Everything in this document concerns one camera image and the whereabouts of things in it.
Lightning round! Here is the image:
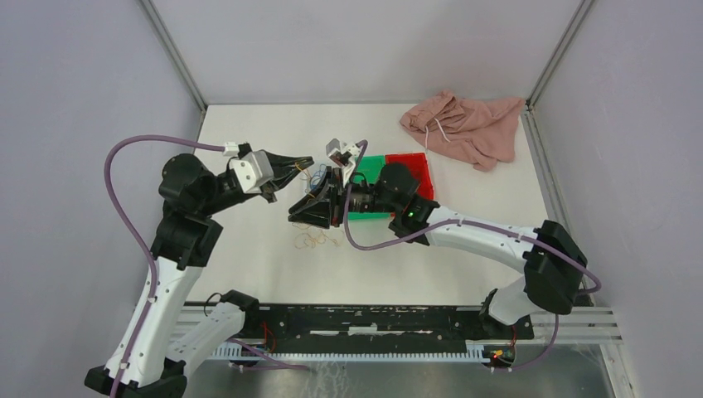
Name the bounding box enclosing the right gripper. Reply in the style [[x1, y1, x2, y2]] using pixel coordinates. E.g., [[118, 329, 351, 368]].
[[288, 167, 399, 231]]

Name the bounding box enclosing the blue wire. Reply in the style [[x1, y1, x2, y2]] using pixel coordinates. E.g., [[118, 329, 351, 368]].
[[305, 164, 331, 191]]

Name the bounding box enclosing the wire bundle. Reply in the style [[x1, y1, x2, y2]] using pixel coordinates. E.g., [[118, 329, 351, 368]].
[[291, 159, 342, 251]]

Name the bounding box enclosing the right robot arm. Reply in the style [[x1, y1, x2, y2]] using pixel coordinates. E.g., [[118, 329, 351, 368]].
[[288, 163, 587, 338]]

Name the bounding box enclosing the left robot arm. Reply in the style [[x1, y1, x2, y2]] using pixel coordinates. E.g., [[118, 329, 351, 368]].
[[85, 150, 313, 397]]

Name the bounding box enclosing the clear plastic bin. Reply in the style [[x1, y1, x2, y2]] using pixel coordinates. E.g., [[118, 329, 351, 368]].
[[300, 163, 328, 193]]

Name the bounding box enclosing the green plastic bin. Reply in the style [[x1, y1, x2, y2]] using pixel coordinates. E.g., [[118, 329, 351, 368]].
[[349, 155, 391, 221]]

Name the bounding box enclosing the red plastic bin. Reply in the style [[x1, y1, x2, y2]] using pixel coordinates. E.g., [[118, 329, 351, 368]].
[[385, 153, 434, 200]]

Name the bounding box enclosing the pink cloth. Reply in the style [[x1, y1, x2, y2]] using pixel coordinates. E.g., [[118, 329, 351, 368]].
[[400, 90, 526, 172]]

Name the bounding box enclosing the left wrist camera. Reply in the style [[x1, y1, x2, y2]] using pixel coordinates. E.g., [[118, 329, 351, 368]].
[[222, 142, 274, 194]]

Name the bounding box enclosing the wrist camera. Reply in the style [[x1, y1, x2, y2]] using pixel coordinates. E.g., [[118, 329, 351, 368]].
[[325, 138, 367, 186], [222, 142, 274, 194]]

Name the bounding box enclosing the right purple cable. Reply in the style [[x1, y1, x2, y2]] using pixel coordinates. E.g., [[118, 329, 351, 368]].
[[341, 139, 603, 372]]

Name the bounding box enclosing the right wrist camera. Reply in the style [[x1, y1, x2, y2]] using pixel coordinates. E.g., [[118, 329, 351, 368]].
[[325, 138, 367, 186]]

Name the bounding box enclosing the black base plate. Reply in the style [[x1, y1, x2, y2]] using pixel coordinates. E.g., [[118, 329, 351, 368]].
[[236, 303, 535, 354]]

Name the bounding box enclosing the white cable duct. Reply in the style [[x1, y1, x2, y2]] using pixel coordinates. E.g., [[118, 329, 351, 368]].
[[208, 342, 491, 365]]

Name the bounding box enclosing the aluminium frame rail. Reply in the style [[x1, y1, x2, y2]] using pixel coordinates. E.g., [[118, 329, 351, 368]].
[[240, 303, 623, 344]]

